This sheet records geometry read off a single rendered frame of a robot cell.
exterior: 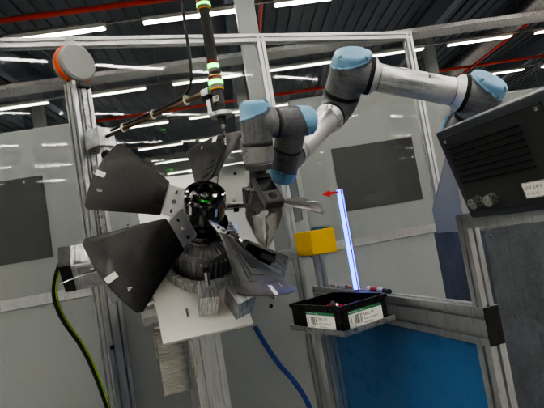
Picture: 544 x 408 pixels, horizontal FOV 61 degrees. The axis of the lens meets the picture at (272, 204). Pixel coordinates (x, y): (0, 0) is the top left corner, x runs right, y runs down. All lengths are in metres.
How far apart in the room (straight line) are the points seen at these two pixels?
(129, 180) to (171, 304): 0.38
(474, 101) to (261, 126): 0.71
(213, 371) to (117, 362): 0.55
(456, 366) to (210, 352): 0.69
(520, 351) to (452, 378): 0.25
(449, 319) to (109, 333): 1.25
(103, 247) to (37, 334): 0.92
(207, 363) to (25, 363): 0.86
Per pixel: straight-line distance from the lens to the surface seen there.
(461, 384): 1.23
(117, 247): 1.22
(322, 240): 1.70
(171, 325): 1.38
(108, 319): 1.90
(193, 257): 1.38
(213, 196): 1.32
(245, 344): 2.15
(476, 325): 1.09
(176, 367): 1.65
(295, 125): 1.14
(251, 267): 1.20
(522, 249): 1.41
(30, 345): 2.09
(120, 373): 1.95
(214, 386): 1.50
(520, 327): 1.42
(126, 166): 1.46
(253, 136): 1.11
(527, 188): 0.90
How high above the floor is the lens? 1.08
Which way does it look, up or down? 4 degrees up
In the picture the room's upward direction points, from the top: 9 degrees counter-clockwise
